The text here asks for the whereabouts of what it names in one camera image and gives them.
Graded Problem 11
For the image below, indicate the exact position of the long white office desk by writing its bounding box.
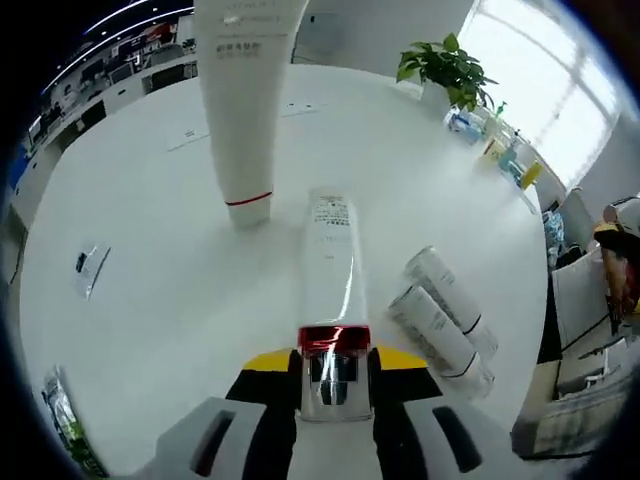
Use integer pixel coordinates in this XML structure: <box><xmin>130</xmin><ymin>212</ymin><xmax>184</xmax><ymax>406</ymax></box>
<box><xmin>14</xmin><ymin>47</ymin><xmax>201</xmax><ymax>201</ymax></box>

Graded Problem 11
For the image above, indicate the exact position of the green black skincare packet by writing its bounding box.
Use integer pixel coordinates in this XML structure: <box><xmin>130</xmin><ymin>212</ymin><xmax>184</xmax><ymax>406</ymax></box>
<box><xmin>41</xmin><ymin>366</ymin><xmax>110</xmax><ymax>479</ymax></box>

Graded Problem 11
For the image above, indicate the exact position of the cream small box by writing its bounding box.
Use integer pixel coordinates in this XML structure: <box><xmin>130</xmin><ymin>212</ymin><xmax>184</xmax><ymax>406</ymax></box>
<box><xmin>476</xmin><ymin>138</ymin><xmax>507</xmax><ymax>167</ymax></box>

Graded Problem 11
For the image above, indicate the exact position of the blue white tissue pack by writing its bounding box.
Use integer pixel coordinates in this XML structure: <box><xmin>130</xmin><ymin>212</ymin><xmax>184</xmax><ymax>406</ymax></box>
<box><xmin>446</xmin><ymin>108</ymin><xmax>482</xmax><ymax>145</ymax></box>

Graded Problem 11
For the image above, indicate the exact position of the red banded skincare bottle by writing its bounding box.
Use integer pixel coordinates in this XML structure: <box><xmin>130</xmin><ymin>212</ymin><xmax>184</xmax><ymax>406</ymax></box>
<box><xmin>297</xmin><ymin>187</ymin><xmax>375</xmax><ymax>424</ymax></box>

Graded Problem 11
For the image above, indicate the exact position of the window with white blind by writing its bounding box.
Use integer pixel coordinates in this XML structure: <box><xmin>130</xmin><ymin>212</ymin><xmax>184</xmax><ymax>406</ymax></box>
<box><xmin>458</xmin><ymin>0</ymin><xmax>624</xmax><ymax>187</ymax></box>

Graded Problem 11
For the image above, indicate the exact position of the potted green plant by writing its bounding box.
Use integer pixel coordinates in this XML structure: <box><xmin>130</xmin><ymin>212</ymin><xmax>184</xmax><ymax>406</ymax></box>
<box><xmin>396</xmin><ymin>32</ymin><xmax>500</xmax><ymax>114</ymax></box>

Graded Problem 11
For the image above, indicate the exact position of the blue bottle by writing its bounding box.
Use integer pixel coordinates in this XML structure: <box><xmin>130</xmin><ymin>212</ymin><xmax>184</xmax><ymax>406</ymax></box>
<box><xmin>499</xmin><ymin>130</ymin><xmax>524</xmax><ymax>177</ymax></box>

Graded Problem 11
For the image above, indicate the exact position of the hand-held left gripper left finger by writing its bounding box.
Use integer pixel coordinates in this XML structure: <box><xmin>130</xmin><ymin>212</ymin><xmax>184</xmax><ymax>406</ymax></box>
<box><xmin>157</xmin><ymin>348</ymin><xmax>302</xmax><ymax>480</ymax></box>

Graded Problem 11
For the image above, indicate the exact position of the white skincare tube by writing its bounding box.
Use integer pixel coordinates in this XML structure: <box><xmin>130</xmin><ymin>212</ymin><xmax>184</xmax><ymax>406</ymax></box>
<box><xmin>192</xmin><ymin>0</ymin><xmax>311</xmax><ymax>230</ymax></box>

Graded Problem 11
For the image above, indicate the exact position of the grey office chair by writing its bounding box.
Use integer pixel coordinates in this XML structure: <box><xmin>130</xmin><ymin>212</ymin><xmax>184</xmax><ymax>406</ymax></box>
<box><xmin>549</xmin><ymin>248</ymin><xmax>626</xmax><ymax>351</ymax></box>

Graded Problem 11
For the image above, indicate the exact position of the pack of water bottles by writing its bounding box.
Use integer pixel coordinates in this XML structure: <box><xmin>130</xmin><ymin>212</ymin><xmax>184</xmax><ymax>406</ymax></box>
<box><xmin>542</xmin><ymin>209</ymin><xmax>567</xmax><ymax>269</ymax></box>

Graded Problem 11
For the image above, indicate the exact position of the yellow small box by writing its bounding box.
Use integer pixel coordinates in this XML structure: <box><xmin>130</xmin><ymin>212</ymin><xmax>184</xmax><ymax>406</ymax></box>
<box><xmin>519</xmin><ymin>159</ymin><xmax>545</xmax><ymax>190</ymax></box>

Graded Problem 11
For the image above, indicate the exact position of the small clear sachet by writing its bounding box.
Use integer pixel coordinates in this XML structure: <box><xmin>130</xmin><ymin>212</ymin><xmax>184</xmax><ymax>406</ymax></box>
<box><xmin>71</xmin><ymin>242</ymin><xmax>113</xmax><ymax>301</ymax></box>

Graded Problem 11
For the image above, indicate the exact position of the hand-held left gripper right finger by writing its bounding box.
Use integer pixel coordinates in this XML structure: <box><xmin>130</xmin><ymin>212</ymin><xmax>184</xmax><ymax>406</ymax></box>
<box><xmin>367</xmin><ymin>342</ymin><xmax>517</xmax><ymax>480</ymax></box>

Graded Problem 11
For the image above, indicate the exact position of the green pump bottle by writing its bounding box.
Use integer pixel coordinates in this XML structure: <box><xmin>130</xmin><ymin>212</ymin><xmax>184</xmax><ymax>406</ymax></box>
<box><xmin>481</xmin><ymin>101</ymin><xmax>507</xmax><ymax>137</ymax></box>

